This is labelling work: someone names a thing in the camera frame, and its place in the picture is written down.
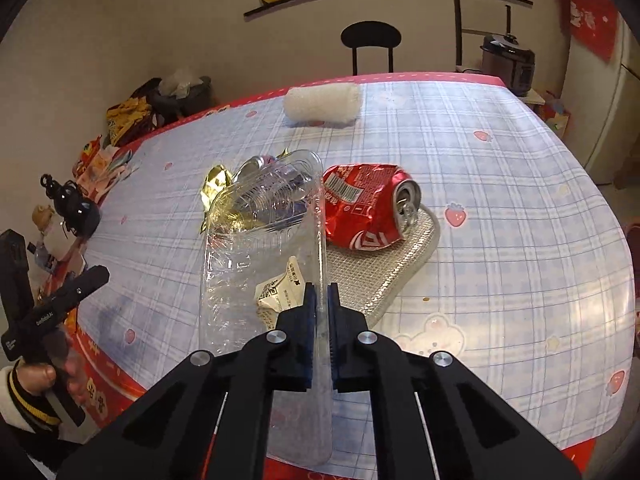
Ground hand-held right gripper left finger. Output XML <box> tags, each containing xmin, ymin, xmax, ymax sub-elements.
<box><xmin>57</xmin><ymin>281</ymin><xmax>318</xmax><ymax>480</ymax></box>

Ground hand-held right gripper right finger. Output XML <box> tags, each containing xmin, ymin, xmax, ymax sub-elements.
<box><xmin>327</xmin><ymin>282</ymin><xmax>583</xmax><ymax>480</ymax></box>

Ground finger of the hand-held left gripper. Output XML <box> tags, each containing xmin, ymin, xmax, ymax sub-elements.
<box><xmin>0</xmin><ymin>229</ymin><xmax>30</xmax><ymax>333</ymax></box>
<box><xmin>47</xmin><ymin>266</ymin><xmax>111</xmax><ymax>313</ymax></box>

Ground clear plastic container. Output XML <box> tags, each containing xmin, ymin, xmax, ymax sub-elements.
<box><xmin>199</xmin><ymin>149</ymin><xmax>335</xmax><ymax>462</ymax></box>

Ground person's left forearm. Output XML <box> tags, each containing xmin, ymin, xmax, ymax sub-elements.
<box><xmin>0</xmin><ymin>365</ymin><xmax>63</xmax><ymax>441</ymax></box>

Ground person's left hand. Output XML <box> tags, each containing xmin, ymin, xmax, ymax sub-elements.
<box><xmin>15</xmin><ymin>345</ymin><xmax>88</xmax><ymax>401</ymax></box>

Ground small doll figure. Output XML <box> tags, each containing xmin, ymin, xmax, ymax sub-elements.
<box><xmin>31</xmin><ymin>204</ymin><xmax>57</xmax><ymax>233</ymax></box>

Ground black round figurine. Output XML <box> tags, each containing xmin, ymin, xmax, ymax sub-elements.
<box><xmin>40</xmin><ymin>174</ymin><xmax>102</xmax><ymax>239</ymax></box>

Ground silver foil tray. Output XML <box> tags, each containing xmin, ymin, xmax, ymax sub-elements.
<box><xmin>325</xmin><ymin>205</ymin><xmax>442</xmax><ymax>321</ymax></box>

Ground pink white paper items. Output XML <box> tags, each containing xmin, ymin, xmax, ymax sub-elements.
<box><xmin>80</xmin><ymin>152</ymin><xmax>146</xmax><ymax>198</ymax></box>

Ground colourful snack packets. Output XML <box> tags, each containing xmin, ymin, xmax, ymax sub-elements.
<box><xmin>72</xmin><ymin>135</ymin><xmax>118</xmax><ymax>176</ymax></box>

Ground crushed red can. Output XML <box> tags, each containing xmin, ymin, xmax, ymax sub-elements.
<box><xmin>321</xmin><ymin>162</ymin><xmax>421</xmax><ymax>252</ymax></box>

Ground gold foil wrapper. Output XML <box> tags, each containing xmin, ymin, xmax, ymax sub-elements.
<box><xmin>199</xmin><ymin>162</ymin><xmax>241</xmax><ymax>233</ymax></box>

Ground yellow printed bag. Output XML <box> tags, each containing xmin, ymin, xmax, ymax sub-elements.
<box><xmin>106</xmin><ymin>97</ymin><xmax>161</xmax><ymax>147</ymax></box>

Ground blue plaid table cover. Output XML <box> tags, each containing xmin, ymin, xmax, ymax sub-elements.
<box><xmin>45</xmin><ymin>80</ymin><xmax>633</xmax><ymax>461</ymax></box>

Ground dark bag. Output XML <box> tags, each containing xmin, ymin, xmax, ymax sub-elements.
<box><xmin>131</xmin><ymin>78</ymin><xmax>163</xmax><ymax>111</ymax></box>

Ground dark round stool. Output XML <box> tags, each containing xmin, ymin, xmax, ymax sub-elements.
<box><xmin>150</xmin><ymin>76</ymin><xmax>213</xmax><ymax>121</ymax></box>

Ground crumpled clear plastic bag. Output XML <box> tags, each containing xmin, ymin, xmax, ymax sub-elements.
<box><xmin>159</xmin><ymin>67</ymin><xmax>201</xmax><ymax>98</ymax></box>

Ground white foam roll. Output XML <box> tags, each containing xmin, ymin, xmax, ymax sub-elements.
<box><xmin>283</xmin><ymin>84</ymin><xmax>362</xmax><ymax>127</ymax></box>

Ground black round-back chair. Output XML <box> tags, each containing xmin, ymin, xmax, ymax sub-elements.
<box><xmin>341</xmin><ymin>21</ymin><xmax>402</xmax><ymax>76</ymax></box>

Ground yellow pink shopping bag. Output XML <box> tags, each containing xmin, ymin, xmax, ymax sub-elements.
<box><xmin>542</xmin><ymin>91</ymin><xmax>572</xmax><ymax>138</ymax></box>

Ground dark rice cooker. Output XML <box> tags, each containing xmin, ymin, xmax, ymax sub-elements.
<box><xmin>480</xmin><ymin>32</ymin><xmax>537</xmax><ymax>97</ymax></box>

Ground cream refrigerator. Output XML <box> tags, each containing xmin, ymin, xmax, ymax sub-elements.
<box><xmin>565</xmin><ymin>10</ymin><xmax>640</xmax><ymax>188</ymax></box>

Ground red printed cloth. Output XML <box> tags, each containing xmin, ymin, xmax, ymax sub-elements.
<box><xmin>556</xmin><ymin>0</ymin><xmax>621</xmax><ymax>63</ymax></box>

